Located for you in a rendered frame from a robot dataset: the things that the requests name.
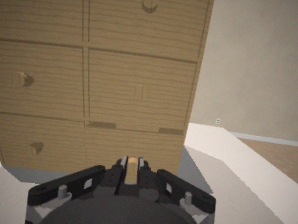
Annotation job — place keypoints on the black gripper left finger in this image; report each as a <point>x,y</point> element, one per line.
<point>45,197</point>

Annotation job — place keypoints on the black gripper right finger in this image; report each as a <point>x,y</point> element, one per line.
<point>199,204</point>

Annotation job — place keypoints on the tan wooden chest of drawers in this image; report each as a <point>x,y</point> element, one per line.
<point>86,46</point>

